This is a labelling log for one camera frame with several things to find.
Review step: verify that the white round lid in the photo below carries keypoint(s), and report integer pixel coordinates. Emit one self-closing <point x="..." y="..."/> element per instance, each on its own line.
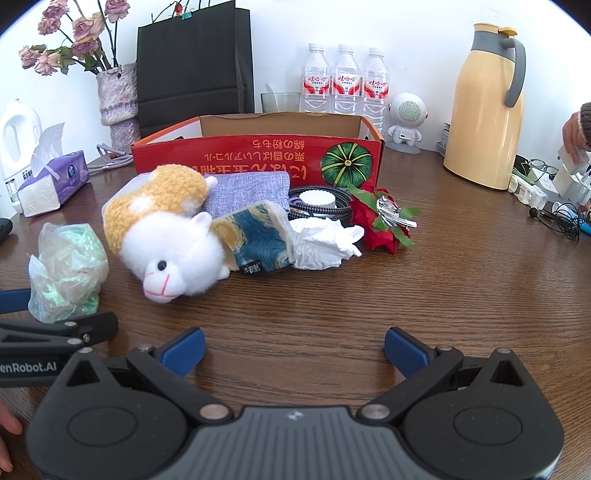
<point x="316" y="200"/>

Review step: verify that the black eyeglasses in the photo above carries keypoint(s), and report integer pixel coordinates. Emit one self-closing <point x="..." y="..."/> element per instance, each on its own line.
<point x="538" y="164"/>

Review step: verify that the red artificial flower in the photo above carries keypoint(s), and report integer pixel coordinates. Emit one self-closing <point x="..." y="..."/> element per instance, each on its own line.
<point x="374" y="235"/>

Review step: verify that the purple cloth pouch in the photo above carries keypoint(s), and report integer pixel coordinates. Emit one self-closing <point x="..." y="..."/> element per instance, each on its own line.
<point x="249" y="191"/>

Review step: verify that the white and yellow plush toy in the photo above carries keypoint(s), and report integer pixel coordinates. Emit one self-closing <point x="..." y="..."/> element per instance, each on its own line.
<point x="175" y="240"/>

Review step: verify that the black paper bag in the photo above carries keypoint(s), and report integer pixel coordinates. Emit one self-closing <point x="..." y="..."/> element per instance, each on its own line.
<point x="194" y="64"/>

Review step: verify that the white robot speaker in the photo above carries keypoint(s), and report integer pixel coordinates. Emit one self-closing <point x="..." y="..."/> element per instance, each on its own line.
<point x="408" y="117"/>

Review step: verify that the blue swirl print tissue pack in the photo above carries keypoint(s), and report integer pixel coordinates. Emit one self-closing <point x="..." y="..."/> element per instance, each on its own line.
<point x="256" y="240"/>

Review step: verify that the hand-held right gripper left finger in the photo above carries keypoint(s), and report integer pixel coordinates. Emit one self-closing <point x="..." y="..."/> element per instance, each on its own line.
<point x="184" y="350"/>

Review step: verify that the yellow thermos jug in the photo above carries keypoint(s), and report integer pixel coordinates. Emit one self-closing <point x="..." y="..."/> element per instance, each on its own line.
<point x="480" y="115"/>

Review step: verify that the mottled purple vase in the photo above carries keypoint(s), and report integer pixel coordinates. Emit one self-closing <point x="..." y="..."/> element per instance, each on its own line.
<point x="117" y="97"/>

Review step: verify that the green plastic bag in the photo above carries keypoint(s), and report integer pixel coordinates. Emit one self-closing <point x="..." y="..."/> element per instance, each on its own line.
<point x="64" y="272"/>

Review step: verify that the dried pink roses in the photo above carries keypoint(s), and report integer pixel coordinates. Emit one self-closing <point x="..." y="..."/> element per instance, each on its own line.
<point x="78" y="37"/>

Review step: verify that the clear glass cup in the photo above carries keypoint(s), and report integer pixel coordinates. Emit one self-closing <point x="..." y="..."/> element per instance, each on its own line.
<point x="286" y="102"/>

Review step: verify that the purple tissue pack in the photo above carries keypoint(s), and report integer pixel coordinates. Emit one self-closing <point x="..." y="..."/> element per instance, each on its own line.
<point x="60" y="177"/>

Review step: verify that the white spoon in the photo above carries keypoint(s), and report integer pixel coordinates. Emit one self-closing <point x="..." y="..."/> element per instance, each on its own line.
<point x="273" y="94"/>

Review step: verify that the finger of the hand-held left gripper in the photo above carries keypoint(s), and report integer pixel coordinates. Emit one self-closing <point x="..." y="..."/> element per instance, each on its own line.
<point x="69" y="328"/>
<point x="14" y="300"/>

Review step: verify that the silver keys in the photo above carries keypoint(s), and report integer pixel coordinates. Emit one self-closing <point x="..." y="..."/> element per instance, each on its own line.
<point x="392" y="214"/>

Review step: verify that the black earphones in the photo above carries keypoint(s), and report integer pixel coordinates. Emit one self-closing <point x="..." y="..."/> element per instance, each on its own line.
<point x="565" y="217"/>

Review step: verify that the white detergent bottle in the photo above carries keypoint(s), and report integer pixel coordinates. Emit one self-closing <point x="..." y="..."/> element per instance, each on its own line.
<point x="18" y="134"/>

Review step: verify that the person's left hand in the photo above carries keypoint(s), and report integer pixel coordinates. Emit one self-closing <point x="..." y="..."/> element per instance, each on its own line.
<point x="7" y="429"/>

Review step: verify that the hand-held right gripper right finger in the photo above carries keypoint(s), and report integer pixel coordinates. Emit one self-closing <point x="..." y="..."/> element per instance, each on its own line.
<point x="407" y="353"/>

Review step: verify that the red cardboard box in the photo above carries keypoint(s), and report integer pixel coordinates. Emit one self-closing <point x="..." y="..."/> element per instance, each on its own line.
<point x="258" y="147"/>

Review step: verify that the white tissue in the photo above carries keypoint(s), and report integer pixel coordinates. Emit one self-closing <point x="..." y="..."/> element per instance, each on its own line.
<point x="318" y="244"/>

